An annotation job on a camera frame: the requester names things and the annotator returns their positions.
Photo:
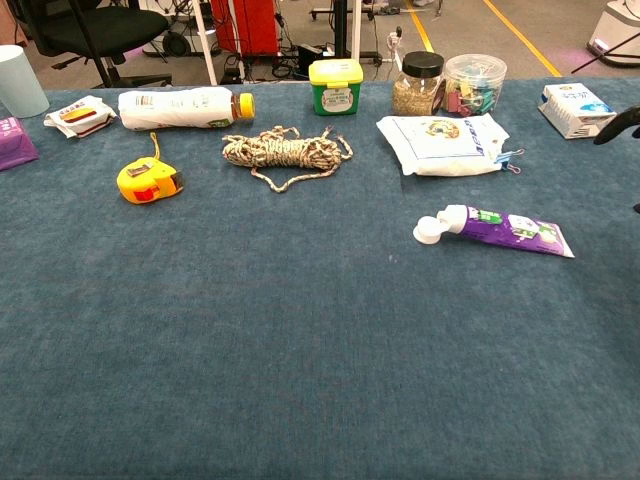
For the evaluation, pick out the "black office chair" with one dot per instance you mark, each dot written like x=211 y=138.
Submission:
x=110 y=22

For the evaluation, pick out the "blue table cloth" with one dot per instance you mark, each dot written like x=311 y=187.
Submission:
x=300 y=325

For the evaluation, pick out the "small purple box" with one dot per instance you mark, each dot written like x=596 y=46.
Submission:
x=15 y=145

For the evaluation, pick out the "green box yellow lid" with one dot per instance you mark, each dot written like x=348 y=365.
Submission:
x=335 y=95

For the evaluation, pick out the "grain jar black lid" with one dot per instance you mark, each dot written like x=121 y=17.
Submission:
x=415 y=95

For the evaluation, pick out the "yellow tape measure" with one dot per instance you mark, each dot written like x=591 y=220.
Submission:
x=147 y=182

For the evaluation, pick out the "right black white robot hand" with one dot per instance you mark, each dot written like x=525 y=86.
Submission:
x=622 y=122

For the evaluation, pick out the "light blue plastic cup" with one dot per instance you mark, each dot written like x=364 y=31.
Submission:
x=20 y=80

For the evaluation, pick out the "white blue milk carton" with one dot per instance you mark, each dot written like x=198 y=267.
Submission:
x=575 y=107

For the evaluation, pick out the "purple white toothpaste tube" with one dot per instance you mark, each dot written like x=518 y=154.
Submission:
x=500 y=230

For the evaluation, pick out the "white metal frame leg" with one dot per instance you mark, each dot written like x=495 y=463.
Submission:
x=355 y=30
x=206 y=45

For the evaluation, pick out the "white power strip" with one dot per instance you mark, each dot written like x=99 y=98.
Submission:
x=395 y=40

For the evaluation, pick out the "white red snack packet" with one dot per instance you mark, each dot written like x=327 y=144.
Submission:
x=77 y=116

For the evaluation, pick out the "blue binder clip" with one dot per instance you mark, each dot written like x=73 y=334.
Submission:
x=505 y=159

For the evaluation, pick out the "thin black rod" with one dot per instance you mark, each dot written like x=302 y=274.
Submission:
x=605 y=56

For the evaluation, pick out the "red cabinet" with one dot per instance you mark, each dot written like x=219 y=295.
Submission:
x=245 y=25

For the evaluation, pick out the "clear jar of binder clips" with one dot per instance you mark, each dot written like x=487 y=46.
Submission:
x=475 y=85

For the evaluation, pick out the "white machine base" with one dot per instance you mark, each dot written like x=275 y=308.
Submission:
x=617 y=30

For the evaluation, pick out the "white wrapped bottle yellow cap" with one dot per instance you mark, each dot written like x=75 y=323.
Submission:
x=175 y=109

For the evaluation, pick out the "white printed food bag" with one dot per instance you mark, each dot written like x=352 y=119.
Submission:
x=440 y=150

